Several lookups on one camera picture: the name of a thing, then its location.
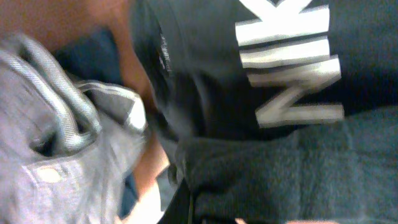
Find navy blue folded garment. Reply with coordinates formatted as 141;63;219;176
54;29;147;223

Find grey folded shorts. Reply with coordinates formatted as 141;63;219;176
1;34;147;223

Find dark green Nike t-shirt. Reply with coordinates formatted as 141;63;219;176
131;0;397;223

